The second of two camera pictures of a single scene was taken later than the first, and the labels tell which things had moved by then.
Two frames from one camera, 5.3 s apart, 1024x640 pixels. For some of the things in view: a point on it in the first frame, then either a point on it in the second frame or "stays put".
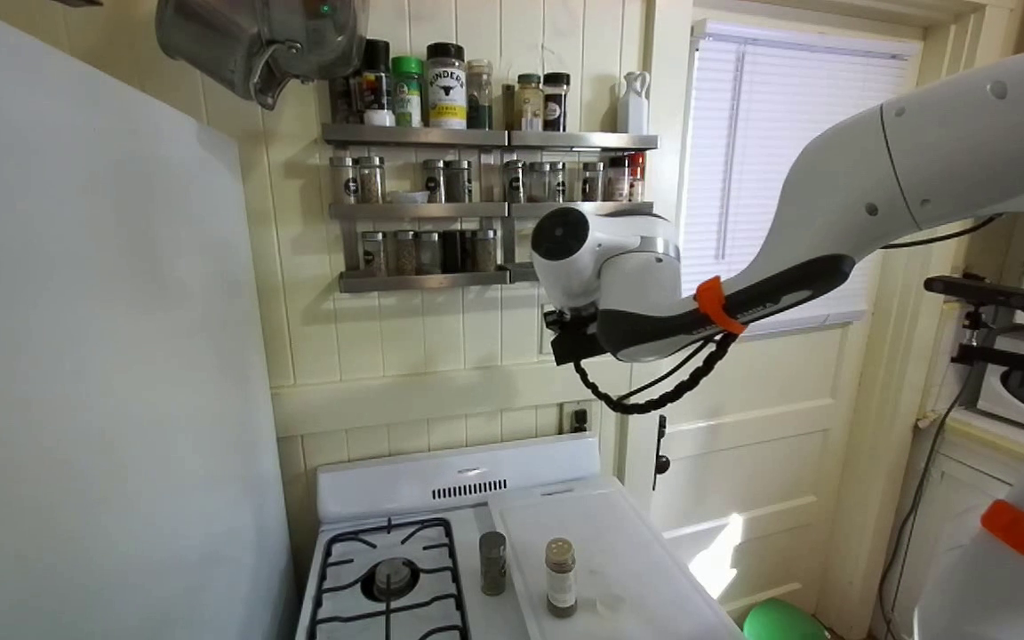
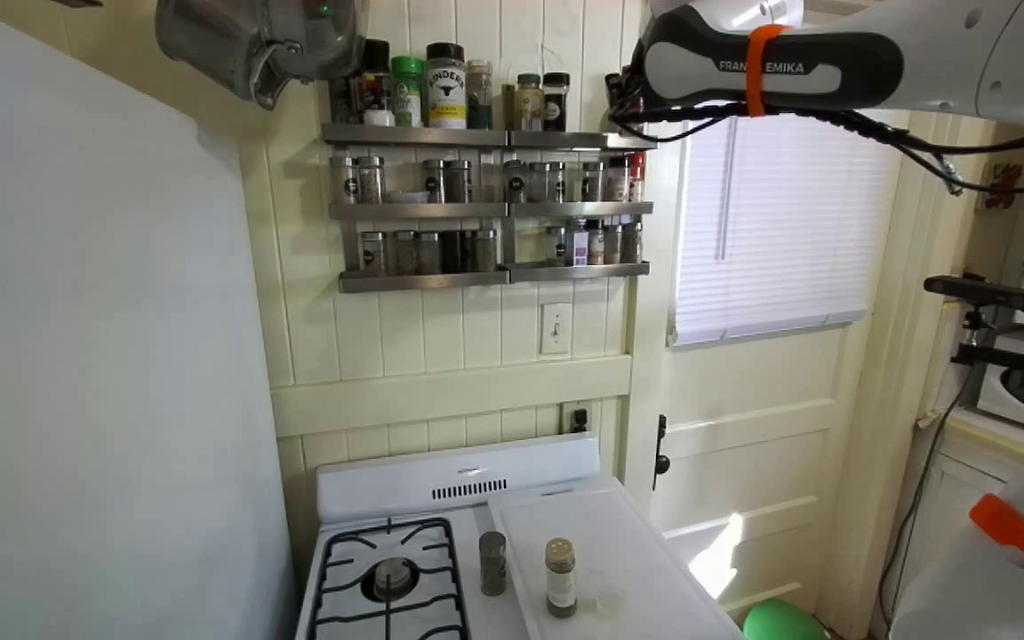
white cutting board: [630, 577] stays put
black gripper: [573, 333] -> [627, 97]
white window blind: [752, 102] stays put
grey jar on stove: [492, 563] stays put
